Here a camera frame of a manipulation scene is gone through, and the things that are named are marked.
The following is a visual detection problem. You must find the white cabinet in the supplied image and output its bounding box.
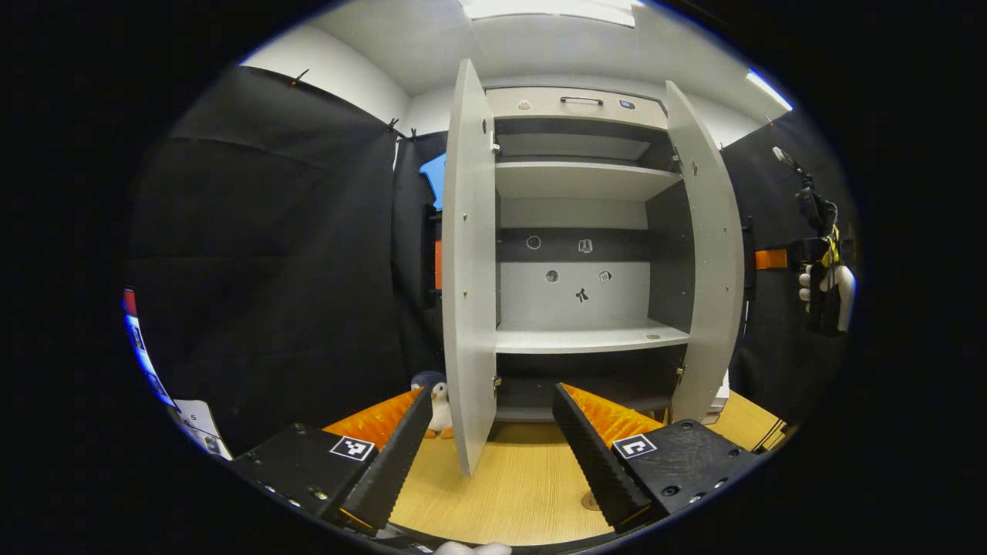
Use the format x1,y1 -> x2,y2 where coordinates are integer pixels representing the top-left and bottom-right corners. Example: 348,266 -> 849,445
484,86 -> 691,423

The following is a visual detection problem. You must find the white printed paper sheet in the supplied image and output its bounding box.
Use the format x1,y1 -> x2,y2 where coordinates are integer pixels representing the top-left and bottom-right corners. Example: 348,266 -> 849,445
173,399 -> 232,461

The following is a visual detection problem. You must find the black door handle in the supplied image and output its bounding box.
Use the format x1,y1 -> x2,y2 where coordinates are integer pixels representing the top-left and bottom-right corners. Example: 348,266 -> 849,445
420,204 -> 444,309
740,216 -> 756,305

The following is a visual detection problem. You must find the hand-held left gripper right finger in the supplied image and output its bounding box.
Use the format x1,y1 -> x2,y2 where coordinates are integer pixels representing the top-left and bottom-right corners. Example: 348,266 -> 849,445
552,382 -> 762,534

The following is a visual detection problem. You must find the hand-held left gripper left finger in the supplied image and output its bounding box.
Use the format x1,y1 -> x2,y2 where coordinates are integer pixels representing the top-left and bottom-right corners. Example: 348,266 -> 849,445
230,387 -> 434,538

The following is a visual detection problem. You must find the penguin plush toy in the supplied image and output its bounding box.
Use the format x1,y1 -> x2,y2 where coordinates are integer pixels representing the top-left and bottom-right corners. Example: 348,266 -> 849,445
410,371 -> 456,440

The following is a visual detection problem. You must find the ceiling light panel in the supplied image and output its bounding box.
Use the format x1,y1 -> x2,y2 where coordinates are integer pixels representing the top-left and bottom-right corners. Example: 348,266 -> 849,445
461,0 -> 637,28
746,68 -> 793,111

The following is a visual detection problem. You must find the white cabinet door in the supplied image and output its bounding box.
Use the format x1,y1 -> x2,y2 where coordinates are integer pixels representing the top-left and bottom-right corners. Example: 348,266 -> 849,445
665,81 -> 746,423
441,58 -> 498,476

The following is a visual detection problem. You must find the black backdrop cloth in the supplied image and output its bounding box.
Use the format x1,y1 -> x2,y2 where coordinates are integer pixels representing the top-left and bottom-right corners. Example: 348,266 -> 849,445
123,66 -> 857,456

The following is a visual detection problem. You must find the white book with portrait cover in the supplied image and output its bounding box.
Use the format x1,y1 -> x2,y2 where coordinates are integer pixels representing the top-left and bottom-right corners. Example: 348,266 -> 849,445
706,370 -> 730,417

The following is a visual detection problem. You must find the colourful printed poster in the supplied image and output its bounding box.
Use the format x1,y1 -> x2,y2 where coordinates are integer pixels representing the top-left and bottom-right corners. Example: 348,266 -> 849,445
122,288 -> 180,409

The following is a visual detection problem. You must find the white cabinet drawer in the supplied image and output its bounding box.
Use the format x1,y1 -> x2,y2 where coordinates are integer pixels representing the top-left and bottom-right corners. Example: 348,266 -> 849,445
486,86 -> 669,130

